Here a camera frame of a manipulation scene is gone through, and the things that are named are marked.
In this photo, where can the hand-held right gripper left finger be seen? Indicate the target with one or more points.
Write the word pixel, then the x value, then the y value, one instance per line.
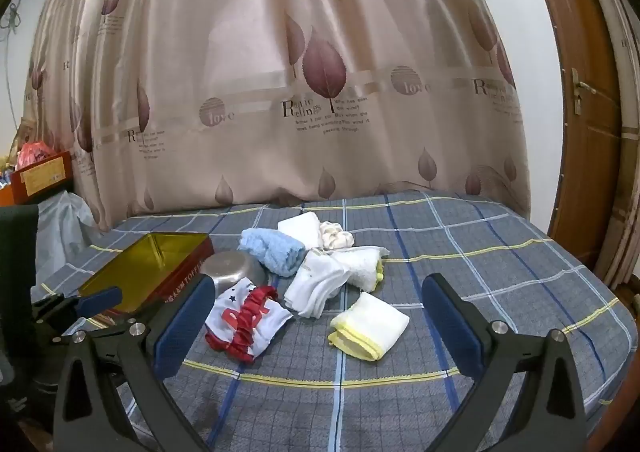
pixel 182 327

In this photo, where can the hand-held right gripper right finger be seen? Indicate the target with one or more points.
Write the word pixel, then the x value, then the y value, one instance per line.
pixel 450 322

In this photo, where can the red tin box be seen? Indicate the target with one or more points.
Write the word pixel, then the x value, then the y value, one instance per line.
pixel 150 257

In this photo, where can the white yellow-edged cloth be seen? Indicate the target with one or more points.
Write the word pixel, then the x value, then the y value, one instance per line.
pixel 370 324

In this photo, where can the fluffy white yellow-trimmed towel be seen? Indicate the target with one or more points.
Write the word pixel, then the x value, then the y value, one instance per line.
pixel 362 267

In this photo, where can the translucent plastic cover sheet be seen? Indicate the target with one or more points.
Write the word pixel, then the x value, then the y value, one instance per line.
pixel 65 227

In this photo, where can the beige leaf printed curtain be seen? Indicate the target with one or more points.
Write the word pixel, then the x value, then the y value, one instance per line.
pixel 300 6

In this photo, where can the white socks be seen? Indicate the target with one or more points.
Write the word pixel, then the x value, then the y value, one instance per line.
pixel 312 287

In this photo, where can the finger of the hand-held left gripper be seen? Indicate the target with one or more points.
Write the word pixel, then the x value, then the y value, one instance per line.
pixel 100 301

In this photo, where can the blue towel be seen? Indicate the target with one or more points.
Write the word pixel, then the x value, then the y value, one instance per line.
pixel 272 252

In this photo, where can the pink plastic bag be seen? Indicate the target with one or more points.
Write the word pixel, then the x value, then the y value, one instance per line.
pixel 32 154

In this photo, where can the steel bowl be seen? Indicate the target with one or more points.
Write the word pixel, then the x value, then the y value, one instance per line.
pixel 235 269

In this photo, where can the brown wooden door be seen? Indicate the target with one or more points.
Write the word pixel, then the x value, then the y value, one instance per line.
pixel 585 131

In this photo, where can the plain white towel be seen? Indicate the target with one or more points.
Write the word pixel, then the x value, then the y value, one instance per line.
pixel 300 229

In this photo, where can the grey plaid bed sheet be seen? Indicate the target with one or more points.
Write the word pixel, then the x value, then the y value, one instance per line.
pixel 500 282

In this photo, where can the white red ruffled printed cloth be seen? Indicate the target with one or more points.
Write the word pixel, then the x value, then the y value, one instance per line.
pixel 260 327

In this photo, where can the cream satin scrunchie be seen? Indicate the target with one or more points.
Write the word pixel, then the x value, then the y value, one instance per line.
pixel 336 237

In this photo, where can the red cardboard box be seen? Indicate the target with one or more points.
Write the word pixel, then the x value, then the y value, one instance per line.
pixel 42 176

